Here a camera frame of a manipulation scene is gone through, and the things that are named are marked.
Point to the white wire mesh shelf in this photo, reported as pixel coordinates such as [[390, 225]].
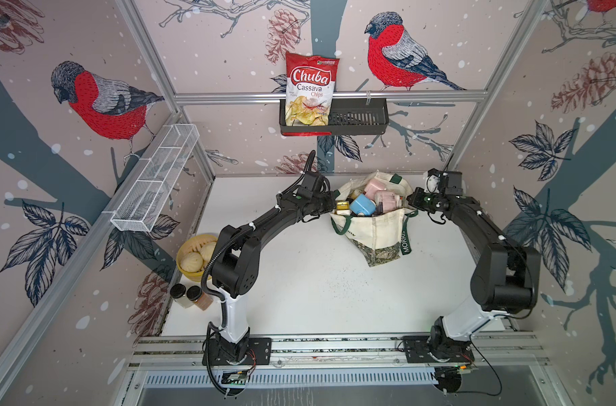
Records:
[[145, 200]]

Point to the black wire wall basket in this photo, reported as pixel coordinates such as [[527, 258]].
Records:
[[353, 116]]

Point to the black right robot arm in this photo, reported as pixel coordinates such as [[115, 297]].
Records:
[[506, 276]]

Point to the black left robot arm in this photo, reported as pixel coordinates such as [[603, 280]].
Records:
[[234, 266]]

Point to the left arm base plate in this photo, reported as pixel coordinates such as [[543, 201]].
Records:
[[249, 351]]

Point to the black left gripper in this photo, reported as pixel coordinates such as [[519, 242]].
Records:
[[330, 200]]

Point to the red Chuba cassava chips bag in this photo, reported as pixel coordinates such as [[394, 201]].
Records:
[[310, 87]]

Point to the dark-lid spice jar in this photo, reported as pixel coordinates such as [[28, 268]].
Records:
[[178, 294]]

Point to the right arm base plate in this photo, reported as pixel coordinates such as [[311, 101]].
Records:
[[422, 349]]

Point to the cream green-handled tote bag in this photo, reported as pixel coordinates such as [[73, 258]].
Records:
[[381, 238]]

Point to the brown spice jar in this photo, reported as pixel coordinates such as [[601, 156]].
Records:
[[197, 297]]

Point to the yellow bowl with buns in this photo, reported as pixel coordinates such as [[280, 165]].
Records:
[[194, 255]]

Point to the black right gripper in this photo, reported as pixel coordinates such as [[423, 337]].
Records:
[[414, 200]]

